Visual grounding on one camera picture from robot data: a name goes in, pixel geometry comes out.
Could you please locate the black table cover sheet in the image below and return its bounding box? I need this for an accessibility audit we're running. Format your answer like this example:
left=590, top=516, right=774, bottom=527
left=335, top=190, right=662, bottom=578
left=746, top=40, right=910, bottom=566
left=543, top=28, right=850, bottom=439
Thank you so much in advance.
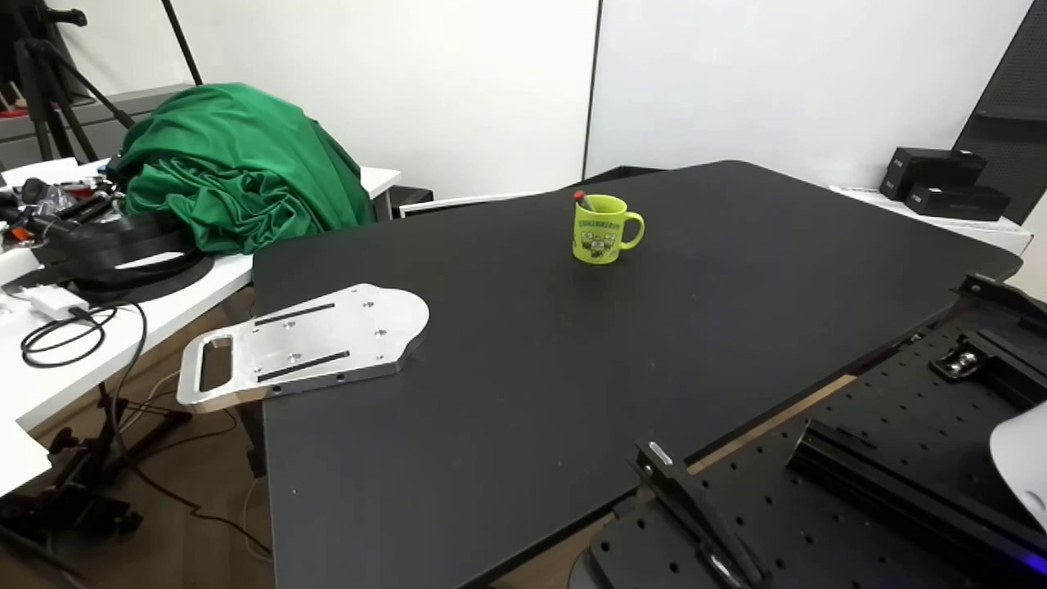
left=251, top=156, right=1025, bottom=589

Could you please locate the yellow-green mug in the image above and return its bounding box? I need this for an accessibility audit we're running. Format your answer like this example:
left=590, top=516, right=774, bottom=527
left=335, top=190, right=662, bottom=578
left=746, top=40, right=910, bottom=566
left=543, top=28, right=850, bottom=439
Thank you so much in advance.
left=568, top=190, right=649, bottom=267

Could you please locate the silver metal mounting plate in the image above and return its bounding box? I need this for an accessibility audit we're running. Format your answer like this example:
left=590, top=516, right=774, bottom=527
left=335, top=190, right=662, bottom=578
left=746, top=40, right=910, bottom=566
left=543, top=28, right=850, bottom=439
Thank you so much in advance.
left=174, top=283, right=432, bottom=411

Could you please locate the green cloth pile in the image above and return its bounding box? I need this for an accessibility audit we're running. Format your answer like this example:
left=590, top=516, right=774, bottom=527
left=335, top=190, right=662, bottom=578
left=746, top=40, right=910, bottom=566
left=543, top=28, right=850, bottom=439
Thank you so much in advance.
left=103, top=81, right=375, bottom=260

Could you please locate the white side table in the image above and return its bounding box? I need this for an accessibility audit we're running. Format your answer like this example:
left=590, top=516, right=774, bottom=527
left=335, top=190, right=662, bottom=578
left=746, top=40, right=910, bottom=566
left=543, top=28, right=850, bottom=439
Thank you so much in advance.
left=0, top=156, right=401, bottom=502

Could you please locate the black perforated breadboard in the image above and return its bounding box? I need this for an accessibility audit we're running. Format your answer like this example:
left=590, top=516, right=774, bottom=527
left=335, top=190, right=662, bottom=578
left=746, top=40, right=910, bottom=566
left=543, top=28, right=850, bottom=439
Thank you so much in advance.
left=567, top=271, right=1047, bottom=589

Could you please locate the tall black box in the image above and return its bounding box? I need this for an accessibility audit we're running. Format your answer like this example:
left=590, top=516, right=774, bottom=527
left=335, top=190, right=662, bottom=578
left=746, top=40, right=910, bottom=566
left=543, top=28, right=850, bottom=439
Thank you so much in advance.
left=880, top=143, right=989, bottom=204

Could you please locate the black stand pole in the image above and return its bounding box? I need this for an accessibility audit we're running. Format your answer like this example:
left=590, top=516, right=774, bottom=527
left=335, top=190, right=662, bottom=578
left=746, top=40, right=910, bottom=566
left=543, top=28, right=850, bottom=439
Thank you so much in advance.
left=159, top=0, right=205, bottom=87

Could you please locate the flat black box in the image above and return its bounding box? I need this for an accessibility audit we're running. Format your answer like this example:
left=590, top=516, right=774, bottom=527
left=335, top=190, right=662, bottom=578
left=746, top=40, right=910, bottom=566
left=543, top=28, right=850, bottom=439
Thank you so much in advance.
left=902, top=179, right=1011, bottom=222

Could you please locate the white adapter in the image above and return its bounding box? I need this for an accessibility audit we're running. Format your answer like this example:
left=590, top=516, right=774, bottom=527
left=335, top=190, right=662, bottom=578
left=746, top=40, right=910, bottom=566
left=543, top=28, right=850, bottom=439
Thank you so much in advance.
left=15, top=283, right=93, bottom=328

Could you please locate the black panel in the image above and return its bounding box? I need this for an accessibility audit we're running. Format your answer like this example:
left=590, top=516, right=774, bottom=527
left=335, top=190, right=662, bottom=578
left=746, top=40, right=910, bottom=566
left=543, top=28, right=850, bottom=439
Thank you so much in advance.
left=948, top=0, right=1047, bottom=227

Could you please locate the black tripod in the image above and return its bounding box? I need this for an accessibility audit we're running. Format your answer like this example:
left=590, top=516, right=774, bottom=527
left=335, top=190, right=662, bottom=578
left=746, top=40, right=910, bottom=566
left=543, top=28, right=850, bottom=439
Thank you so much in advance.
left=0, top=0, right=140, bottom=168

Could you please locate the black clamp bracket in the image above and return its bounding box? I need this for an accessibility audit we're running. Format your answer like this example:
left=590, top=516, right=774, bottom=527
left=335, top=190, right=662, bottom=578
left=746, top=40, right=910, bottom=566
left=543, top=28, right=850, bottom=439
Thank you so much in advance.
left=630, top=439, right=768, bottom=589

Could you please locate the black aluminium rail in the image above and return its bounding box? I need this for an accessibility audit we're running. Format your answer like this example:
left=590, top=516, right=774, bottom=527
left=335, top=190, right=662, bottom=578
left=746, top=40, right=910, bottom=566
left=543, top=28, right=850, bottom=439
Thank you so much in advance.
left=784, top=418, right=1047, bottom=581

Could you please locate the black bracket with silver bolt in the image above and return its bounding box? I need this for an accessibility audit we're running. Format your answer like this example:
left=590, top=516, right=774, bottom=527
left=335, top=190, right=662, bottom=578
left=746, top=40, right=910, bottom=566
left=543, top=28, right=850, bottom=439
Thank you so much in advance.
left=929, top=323, right=1047, bottom=411

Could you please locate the black cable loop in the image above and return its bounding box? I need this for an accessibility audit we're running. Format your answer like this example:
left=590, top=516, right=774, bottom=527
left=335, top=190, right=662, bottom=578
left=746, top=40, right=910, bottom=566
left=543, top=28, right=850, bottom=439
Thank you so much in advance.
left=15, top=301, right=150, bottom=373

